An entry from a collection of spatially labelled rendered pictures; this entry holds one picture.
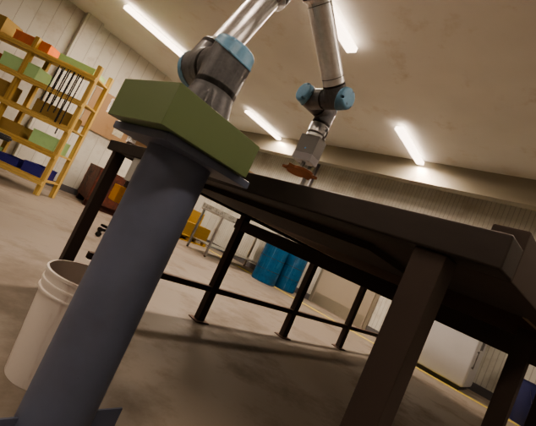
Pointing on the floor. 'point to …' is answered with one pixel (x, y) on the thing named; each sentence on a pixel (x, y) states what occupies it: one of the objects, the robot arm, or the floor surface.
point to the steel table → (217, 231)
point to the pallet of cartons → (196, 229)
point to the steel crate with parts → (94, 187)
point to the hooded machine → (451, 356)
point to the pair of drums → (279, 269)
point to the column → (117, 284)
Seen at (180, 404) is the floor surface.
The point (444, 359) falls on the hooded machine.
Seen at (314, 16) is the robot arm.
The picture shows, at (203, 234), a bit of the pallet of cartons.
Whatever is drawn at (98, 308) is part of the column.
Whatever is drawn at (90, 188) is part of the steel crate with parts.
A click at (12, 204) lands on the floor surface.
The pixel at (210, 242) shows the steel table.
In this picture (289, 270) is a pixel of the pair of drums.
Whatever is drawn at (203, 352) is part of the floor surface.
